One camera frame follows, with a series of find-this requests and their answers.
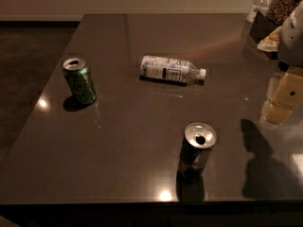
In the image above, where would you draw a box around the black snack box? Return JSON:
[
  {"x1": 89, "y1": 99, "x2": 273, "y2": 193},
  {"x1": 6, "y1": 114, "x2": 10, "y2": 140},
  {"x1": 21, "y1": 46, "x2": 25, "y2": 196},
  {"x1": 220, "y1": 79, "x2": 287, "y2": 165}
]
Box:
[{"x1": 247, "y1": 11, "x2": 277, "y2": 61}]

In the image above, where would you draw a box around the jar of brown snacks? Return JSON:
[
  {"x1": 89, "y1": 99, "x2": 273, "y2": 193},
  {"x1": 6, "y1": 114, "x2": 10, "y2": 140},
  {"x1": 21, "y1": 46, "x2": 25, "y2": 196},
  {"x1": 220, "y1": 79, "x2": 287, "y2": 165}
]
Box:
[{"x1": 266, "y1": 0, "x2": 302, "y2": 26}]

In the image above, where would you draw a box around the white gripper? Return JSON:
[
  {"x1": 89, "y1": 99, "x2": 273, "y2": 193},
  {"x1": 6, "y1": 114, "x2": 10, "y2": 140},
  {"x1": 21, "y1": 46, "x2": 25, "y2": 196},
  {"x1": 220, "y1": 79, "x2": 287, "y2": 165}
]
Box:
[{"x1": 260, "y1": 1, "x2": 303, "y2": 126}]

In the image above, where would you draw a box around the blue silver redbull can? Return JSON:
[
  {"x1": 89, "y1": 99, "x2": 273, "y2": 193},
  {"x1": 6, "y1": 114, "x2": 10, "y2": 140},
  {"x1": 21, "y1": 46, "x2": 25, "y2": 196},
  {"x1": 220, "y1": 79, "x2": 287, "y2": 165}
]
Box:
[{"x1": 177, "y1": 121, "x2": 218, "y2": 183}]

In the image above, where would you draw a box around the clear plastic water bottle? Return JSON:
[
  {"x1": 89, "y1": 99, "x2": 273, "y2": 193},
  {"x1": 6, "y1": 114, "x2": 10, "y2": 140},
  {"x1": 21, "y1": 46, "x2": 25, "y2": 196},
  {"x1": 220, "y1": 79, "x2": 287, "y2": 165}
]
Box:
[{"x1": 140, "y1": 55, "x2": 206, "y2": 84}]

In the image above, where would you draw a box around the upright clear plastic bottle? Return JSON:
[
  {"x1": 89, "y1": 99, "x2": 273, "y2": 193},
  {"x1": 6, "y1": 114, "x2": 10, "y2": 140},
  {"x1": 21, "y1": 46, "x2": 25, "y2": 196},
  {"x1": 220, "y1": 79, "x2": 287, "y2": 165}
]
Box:
[{"x1": 246, "y1": 0, "x2": 271, "y2": 23}]

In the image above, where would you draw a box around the white crumpled wrapper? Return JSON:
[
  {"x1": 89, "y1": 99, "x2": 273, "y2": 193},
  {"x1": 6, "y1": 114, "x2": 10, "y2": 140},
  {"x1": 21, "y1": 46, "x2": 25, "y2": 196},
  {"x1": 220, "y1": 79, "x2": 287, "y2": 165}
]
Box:
[{"x1": 257, "y1": 26, "x2": 281, "y2": 52}]

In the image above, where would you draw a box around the green soda can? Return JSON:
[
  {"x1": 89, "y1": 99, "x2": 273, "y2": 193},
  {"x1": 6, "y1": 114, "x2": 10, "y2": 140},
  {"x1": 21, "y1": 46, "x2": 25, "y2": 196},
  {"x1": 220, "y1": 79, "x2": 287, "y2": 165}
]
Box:
[{"x1": 62, "y1": 57, "x2": 97, "y2": 105}]

